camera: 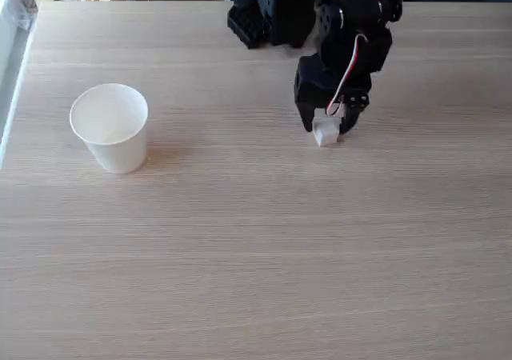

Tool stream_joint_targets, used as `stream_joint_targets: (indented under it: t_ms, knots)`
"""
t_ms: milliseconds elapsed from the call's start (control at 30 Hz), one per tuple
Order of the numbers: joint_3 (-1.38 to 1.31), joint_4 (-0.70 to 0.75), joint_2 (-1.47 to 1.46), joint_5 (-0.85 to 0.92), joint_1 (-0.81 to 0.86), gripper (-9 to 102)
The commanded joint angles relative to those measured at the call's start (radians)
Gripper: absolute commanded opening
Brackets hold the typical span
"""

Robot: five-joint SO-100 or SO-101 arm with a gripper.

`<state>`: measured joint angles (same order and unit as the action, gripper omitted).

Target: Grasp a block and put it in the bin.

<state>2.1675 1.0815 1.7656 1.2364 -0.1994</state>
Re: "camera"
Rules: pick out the white paper cup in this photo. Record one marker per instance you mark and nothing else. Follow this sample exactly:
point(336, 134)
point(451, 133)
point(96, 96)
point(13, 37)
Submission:
point(112, 128)

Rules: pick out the clear plastic bag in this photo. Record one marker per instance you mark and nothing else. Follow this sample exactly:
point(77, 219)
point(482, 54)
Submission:
point(14, 4)

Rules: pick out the small white block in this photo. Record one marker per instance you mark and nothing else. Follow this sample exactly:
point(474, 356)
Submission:
point(326, 134)

